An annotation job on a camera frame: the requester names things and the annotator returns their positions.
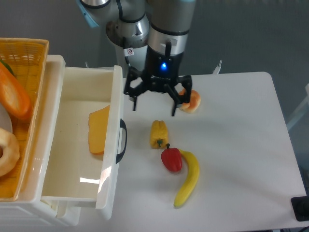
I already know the yellow woven basket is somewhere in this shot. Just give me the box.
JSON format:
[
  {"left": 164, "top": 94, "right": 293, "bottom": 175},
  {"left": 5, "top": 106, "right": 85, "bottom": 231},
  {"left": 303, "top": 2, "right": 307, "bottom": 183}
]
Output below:
[{"left": 0, "top": 38, "right": 49, "bottom": 202}]

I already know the beige bagel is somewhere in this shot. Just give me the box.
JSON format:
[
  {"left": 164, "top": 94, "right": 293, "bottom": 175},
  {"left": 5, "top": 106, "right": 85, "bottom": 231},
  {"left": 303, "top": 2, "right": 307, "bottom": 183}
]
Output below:
[{"left": 0, "top": 128, "right": 20, "bottom": 176}]

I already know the knotted bread roll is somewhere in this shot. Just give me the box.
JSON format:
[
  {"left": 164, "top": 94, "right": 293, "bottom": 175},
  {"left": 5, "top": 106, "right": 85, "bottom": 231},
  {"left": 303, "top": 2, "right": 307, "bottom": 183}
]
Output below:
[{"left": 180, "top": 89, "right": 201, "bottom": 114}]

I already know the yellow banana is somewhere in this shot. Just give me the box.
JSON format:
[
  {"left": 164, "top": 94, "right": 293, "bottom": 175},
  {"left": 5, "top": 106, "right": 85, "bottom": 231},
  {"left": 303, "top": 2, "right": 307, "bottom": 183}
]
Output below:
[{"left": 173, "top": 149, "right": 200, "bottom": 208}]

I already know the white plastic drawer cabinet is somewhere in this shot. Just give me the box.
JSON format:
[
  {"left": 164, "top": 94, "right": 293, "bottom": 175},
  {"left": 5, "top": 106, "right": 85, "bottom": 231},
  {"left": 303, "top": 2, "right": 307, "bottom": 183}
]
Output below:
[{"left": 0, "top": 55, "right": 79, "bottom": 227}]

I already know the yellow bell pepper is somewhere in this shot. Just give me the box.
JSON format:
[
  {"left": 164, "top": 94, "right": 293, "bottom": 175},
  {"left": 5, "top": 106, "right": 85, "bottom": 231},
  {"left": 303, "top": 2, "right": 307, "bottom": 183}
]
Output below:
[{"left": 150, "top": 120, "right": 169, "bottom": 149}]

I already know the red bell pepper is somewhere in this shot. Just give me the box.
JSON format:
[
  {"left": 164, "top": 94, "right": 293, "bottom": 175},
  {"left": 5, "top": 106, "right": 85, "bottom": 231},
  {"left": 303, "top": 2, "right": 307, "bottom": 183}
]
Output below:
[{"left": 161, "top": 144, "right": 183, "bottom": 172}]

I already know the open white upper drawer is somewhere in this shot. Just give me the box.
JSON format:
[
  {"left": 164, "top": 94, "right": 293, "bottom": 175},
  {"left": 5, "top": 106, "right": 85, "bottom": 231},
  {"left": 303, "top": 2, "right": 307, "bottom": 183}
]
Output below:
[{"left": 42, "top": 66, "right": 124, "bottom": 225}]

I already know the green vegetable in basket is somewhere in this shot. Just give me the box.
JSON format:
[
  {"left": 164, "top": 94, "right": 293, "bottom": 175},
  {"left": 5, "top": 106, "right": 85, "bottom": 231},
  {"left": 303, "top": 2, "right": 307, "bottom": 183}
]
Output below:
[{"left": 0, "top": 59, "right": 15, "bottom": 76}]

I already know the black device at table edge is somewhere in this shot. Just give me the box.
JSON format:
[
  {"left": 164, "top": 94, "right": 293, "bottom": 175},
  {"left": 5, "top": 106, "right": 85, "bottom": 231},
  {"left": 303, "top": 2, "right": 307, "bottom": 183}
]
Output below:
[{"left": 291, "top": 196, "right": 309, "bottom": 221}]

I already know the black drawer handle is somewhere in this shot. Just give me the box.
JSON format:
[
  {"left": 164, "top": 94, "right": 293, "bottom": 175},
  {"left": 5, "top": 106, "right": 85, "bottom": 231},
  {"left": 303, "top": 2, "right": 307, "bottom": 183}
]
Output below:
[{"left": 116, "top": 119, "right": 127, "bottom": 164}]

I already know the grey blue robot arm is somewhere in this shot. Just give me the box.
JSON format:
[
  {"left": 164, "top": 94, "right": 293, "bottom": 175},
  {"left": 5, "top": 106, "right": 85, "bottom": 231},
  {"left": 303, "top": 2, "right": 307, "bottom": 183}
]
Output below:
[{"left": 77, "top": 0, "right": 196, "bottom": 108}]

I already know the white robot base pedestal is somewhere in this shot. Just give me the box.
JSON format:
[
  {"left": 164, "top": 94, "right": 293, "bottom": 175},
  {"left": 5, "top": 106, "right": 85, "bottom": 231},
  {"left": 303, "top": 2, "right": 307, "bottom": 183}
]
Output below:
[{"left": 106, "top": 16, "right": 150, "bottom": 77}]

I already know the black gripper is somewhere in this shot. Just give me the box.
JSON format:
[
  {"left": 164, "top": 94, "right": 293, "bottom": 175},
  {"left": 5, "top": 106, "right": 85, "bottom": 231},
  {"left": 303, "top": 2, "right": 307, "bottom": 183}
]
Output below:
[{"left": 123, "top": 44, "right": 193, "bottom": 117}]

